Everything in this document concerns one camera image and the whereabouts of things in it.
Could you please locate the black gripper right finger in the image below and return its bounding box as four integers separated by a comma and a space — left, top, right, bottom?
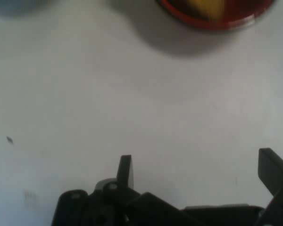
258, 147, 283, 226

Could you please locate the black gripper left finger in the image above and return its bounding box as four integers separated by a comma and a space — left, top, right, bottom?
51, 154, 196, 226

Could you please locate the red bowl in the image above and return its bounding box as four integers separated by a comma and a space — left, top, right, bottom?
155, 0, 278, 32

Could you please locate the yellow banana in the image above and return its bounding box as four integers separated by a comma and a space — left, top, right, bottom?
185, 0, 226, 21

